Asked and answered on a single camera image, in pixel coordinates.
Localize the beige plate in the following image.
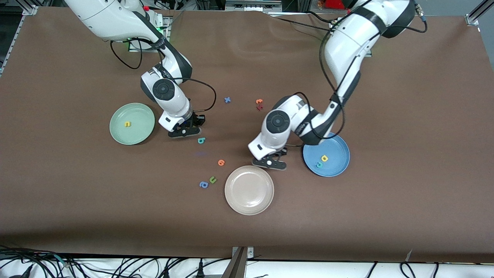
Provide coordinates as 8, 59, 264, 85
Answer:
224, 165, 275, 216

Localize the blue plate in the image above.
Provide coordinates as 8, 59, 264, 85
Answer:
303, 132, 350, 178

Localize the light green plate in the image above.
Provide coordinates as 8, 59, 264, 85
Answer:
109, 102, 156, 146

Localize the brown table cover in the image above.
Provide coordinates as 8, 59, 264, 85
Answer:
0, 7, 494, 264

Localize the grey metal background panel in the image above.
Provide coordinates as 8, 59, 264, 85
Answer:
225, 0, 283, 12

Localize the red background object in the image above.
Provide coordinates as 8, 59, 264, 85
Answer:
325, 0, 354, 10

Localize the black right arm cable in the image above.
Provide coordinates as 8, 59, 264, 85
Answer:
110, 39, 217, 113

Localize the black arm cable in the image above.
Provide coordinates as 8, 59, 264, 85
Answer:
110, 39, 217, 113
288, 8, 427, 147

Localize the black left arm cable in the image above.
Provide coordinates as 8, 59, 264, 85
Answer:
288, 8, 427, 147

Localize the metal table edge bracket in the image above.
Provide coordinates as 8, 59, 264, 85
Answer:
222, 246, 254, 278

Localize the black cable across table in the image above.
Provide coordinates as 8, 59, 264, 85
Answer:
270, 16, 337, 34

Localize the black looped floor cable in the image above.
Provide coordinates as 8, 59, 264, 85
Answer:
400, 261, 417, 278

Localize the aluminium frame profile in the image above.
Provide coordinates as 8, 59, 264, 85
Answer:
0, 5, 38, 76
465, 0, 494, 70

